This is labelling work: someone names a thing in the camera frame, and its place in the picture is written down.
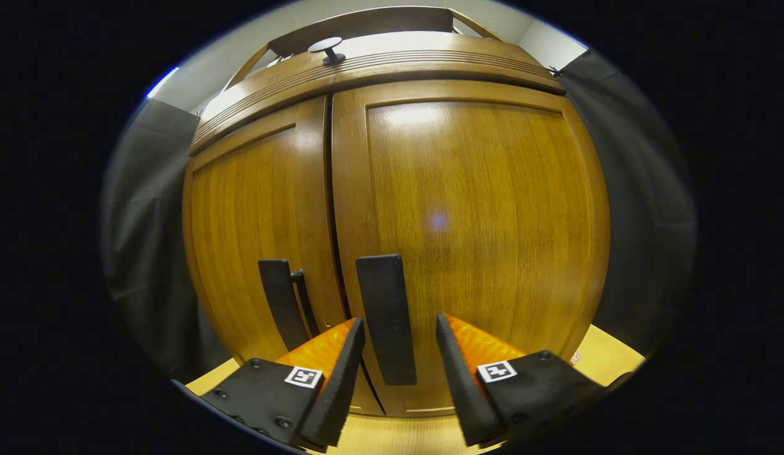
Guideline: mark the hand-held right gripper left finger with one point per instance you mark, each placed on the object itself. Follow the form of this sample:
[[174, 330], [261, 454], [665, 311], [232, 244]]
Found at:
[[341, 385]]

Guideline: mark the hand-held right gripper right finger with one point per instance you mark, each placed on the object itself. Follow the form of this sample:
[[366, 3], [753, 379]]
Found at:
[[461, 385]]

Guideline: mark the wooden cabinet door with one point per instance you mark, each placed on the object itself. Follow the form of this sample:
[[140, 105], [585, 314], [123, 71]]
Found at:
[[240, 221], [493, 221]]

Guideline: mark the wooden double-door shoe cabinet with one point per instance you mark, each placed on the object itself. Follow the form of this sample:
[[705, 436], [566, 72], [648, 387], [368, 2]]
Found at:
[[367, 22]]

